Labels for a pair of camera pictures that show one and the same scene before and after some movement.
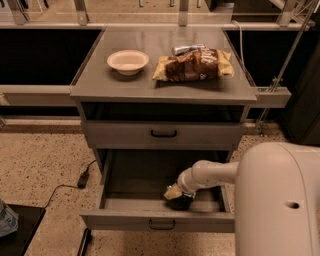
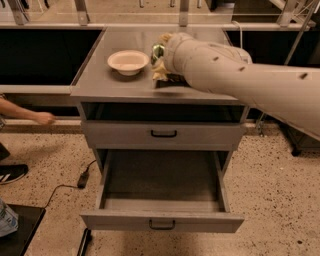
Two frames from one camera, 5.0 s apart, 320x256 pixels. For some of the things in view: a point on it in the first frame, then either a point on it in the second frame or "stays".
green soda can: x=181 y=202 to x=157 y=52
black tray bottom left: x=16 y=243 stays
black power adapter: x=83 y=180 stays
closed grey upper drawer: x=163 y=134 stays
